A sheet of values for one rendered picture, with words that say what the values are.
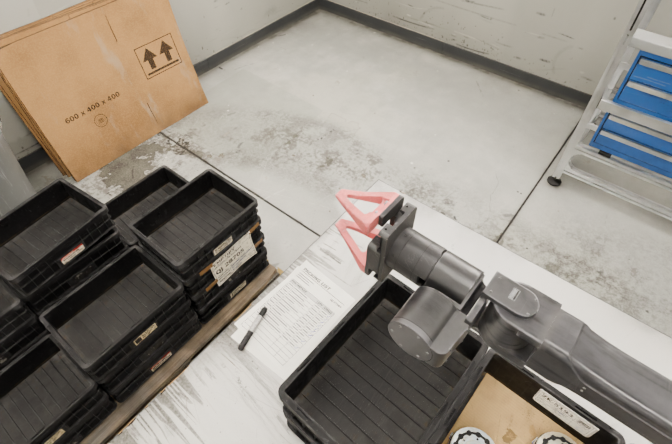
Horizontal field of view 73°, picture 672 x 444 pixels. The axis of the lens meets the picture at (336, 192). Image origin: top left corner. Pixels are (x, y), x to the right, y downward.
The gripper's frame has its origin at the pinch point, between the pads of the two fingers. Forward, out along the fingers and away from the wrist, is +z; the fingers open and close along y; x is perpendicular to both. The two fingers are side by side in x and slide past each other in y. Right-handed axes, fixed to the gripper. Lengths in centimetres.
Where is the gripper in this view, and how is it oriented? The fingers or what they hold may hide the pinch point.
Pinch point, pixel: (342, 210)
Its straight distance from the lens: 61.8
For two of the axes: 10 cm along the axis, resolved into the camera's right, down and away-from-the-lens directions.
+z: -7.7, -4.8, 4.2
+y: 0.0, 6.7, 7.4
